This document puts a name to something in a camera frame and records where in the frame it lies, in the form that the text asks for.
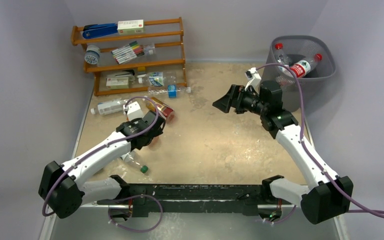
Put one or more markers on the clear bottle blue label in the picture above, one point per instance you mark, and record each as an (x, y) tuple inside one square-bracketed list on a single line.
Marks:
[(170, 91)]

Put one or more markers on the red cap scenic bottle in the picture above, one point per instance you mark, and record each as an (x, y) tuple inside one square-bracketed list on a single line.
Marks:
[(282, 58)]

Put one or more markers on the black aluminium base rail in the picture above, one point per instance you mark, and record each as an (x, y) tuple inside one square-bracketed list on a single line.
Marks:
[(245, 199)]

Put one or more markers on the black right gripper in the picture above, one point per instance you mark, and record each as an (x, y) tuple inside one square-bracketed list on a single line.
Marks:
[(237, 100)]

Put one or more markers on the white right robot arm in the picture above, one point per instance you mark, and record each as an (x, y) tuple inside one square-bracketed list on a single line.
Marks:
[(323, 196)]

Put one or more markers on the white red box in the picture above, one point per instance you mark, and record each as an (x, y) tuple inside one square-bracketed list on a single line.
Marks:
[(130, 27)]

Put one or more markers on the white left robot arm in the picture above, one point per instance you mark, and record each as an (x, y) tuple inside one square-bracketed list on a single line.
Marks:
[(67, 186)]

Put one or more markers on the blue stapler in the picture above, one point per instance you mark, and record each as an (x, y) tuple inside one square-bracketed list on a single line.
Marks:
[(99, 30)]

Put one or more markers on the green label water bottle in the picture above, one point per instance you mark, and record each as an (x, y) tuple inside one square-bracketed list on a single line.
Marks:
[(134, 160)]

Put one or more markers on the blue white label bottle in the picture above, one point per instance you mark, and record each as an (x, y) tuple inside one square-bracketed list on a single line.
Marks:
[(158, 78)]

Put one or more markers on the clear bottle white label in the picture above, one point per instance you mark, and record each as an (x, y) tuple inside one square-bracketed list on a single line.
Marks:
[(109, 107)]

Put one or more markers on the red label tea bottle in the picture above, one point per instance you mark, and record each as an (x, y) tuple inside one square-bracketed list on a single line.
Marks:
[(164, 110)]

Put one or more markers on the red cap water bottle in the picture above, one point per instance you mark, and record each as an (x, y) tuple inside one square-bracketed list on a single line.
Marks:
[(304, 66)]

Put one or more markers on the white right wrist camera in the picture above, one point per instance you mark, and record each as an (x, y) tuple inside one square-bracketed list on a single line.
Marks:
[(253, 77)]

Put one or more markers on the green white carton box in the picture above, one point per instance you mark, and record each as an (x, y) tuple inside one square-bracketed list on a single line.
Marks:
[(120, 82)]

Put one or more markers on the pack of coloured markers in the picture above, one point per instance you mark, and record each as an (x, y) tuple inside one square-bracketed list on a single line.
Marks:
[(127, 52)]

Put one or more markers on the wooden shelf rack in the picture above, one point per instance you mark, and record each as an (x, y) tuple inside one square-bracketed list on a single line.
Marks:
[(163, 45)]

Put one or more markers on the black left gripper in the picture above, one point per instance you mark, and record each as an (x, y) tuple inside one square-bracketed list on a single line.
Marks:
[(156, 133)]

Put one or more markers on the grey mesh waste bin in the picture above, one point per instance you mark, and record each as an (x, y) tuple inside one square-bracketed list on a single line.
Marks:
[(298, 47)]

